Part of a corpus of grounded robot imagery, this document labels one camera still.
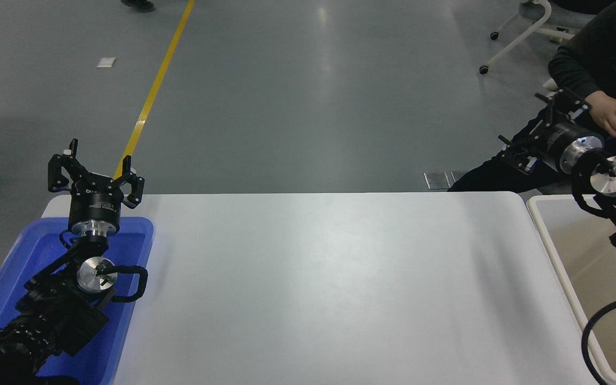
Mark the white rolling chair base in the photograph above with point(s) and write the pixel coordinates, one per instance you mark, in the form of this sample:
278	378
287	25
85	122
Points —
516	45

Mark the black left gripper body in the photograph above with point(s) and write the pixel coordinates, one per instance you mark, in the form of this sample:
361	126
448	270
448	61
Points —
95	205

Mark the metal floor plate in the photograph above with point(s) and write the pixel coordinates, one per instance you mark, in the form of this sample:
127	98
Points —
437	180
457	176

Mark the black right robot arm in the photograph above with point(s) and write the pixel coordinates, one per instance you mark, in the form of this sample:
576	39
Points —
615	176

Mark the white paper scrap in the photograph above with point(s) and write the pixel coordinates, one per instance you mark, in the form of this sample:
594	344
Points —
106	62

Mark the person's right hand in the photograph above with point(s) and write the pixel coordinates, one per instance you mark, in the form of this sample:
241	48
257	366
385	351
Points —
613	115

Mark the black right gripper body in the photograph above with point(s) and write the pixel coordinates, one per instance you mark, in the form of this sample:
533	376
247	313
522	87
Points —
559	140

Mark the person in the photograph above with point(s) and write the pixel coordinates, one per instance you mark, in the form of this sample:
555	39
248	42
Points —
607	48

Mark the blue plastic tray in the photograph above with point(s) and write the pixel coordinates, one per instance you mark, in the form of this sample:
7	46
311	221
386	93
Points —
30	251

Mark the large pale bin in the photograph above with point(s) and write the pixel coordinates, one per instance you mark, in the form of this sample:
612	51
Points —
570	240

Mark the dark shoe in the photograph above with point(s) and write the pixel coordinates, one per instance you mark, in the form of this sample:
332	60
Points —
138	5

